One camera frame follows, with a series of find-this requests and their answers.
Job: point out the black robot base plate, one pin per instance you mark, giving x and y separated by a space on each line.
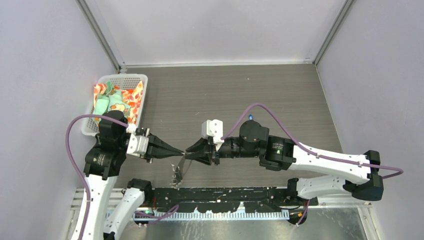
223 199

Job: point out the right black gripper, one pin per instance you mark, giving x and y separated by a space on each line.
205 151

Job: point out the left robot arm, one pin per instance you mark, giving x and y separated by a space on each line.
116 139

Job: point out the aluminium frame rail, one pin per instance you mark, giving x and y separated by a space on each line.
327 201

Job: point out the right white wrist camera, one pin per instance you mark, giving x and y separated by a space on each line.
214 129

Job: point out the colourful patterned cloth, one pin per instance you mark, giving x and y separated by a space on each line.
109 97

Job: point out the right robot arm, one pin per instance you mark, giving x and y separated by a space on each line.
355 175

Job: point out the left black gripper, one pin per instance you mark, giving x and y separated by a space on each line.
158 147

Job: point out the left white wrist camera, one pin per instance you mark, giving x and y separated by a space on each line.
138 140

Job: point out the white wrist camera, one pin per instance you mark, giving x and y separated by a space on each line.
138 140
214 129

